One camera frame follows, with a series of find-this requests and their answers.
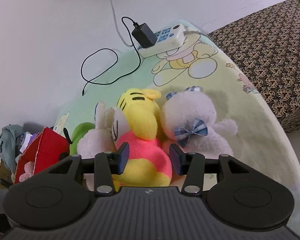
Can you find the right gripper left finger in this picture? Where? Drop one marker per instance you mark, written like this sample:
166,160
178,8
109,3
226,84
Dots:
102,166

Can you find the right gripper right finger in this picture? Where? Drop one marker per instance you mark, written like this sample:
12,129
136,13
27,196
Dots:
194,165

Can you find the yellow pink plush bear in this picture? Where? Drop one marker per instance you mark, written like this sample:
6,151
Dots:
136,122

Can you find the white plush rabbit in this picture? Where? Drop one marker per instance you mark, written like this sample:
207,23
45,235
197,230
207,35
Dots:
110,125

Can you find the green plush toy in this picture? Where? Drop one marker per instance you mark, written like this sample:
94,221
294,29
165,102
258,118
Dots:
77,135

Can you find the white plush with plaid bow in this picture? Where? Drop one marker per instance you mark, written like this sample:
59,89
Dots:
189,119

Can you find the red storage box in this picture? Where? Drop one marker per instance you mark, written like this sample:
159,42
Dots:
43,152

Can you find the pile of clothes and bags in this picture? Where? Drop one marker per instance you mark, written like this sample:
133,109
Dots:
13,142

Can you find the cartoon bear bed sheet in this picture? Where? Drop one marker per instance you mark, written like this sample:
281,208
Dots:
260,142

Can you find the white power strip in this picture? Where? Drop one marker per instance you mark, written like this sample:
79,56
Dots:
170,38

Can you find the black power adapter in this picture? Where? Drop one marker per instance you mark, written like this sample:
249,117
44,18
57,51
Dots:
144,35

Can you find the brown patterned mattress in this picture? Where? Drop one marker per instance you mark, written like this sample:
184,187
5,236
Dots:
265,46

